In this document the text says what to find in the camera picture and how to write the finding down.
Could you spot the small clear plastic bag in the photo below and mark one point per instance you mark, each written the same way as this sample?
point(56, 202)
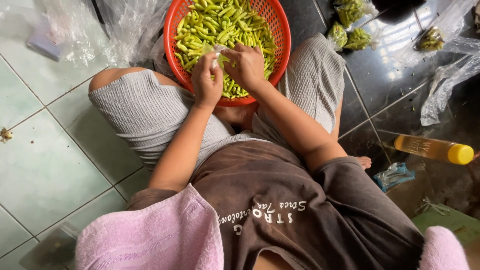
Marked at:
point(217, 56)

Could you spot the person's right hand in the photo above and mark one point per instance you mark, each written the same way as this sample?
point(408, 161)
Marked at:
point(248, 67)

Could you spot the person's right fingers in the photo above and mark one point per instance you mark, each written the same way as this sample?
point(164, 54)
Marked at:
point(231, 60)

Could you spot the brown printed t-shirt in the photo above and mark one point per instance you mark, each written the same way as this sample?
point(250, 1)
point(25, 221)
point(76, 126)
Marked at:
point(262, 187)

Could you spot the large bag with chili scraps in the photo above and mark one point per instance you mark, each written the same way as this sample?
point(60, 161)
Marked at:
point(431, 39)

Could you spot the grey flat plastic sheet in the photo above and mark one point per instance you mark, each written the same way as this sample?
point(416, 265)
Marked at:
point(52, 247)

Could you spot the person's left leg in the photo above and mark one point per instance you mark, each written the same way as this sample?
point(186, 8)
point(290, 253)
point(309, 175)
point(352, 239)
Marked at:
point(112, 77)

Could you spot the long empty clear plastic bag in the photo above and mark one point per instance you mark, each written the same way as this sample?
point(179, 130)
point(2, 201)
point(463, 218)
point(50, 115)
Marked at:
point(442, 88)

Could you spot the small brown scrap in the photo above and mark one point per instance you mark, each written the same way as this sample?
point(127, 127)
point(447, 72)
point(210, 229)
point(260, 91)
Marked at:
point(5, 134)

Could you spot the pile of green chilies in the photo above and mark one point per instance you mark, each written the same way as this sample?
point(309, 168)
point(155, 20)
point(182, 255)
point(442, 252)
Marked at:
point(225, 26)

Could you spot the green board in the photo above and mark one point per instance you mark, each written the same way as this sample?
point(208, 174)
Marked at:
point(450, 221)

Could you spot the yellow bottle with yellow cap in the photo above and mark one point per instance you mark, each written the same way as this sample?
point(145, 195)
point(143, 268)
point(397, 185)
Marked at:
point(431, 148)

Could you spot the person's left fingers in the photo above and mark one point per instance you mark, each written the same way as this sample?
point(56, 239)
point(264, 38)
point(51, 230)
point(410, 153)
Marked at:
point(204, 63)

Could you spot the packed bag of green chilies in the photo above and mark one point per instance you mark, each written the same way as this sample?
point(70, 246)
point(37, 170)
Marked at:
point(359, 39)
point(337, 35)
point(350, 12)

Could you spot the crumpled bluish plastic bag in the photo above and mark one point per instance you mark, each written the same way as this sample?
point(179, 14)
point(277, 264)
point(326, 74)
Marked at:
point(393, 175)

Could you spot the red plastic basket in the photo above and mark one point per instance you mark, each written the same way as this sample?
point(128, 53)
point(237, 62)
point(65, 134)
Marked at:
point(283, 41)

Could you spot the person's foot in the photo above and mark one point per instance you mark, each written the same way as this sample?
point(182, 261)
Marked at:
point(363, 162)

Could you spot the heap of clear plastic bags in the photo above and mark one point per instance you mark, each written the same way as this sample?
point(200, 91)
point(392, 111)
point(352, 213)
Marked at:
point(123, 30)

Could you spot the person's left hand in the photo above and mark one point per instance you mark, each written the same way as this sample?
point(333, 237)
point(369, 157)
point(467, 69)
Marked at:
point(205, 88)

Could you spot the grey ribbed shorts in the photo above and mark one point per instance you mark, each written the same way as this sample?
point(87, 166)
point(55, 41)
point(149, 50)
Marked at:
point(150, 112)

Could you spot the pink towel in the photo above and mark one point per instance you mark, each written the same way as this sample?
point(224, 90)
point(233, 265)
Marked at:
point(150, 232)

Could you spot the grey flat packet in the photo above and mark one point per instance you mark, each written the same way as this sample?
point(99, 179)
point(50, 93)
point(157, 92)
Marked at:
point(43, 43)

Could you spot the black round pan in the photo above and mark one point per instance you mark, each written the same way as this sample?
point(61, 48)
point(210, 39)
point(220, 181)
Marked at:
point(392, 9)

